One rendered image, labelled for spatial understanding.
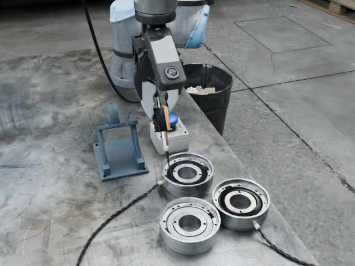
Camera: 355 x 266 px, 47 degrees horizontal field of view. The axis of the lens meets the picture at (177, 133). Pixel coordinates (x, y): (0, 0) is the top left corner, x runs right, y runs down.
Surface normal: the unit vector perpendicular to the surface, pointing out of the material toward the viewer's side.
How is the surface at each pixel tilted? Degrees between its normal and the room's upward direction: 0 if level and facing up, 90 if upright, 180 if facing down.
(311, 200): 0
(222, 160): 0
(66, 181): 0
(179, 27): 79
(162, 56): 32
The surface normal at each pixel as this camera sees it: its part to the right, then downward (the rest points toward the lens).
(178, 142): 0.33, 0.54
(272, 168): 0.01, -0.82
